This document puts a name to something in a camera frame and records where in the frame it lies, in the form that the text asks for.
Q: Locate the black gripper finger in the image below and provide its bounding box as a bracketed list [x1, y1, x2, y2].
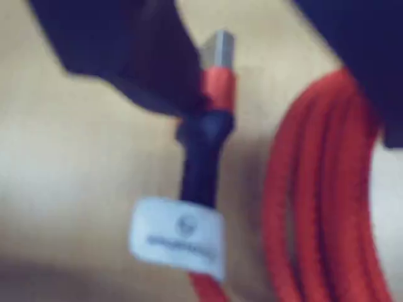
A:
[292, 0, 403, 149]
[30, 0, 204, 120]

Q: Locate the red braided charging cable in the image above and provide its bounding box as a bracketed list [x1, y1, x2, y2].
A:
[176, 30, 403, 302]

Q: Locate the white cable label tag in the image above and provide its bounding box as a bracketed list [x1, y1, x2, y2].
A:
[127, 197, 228, 282]

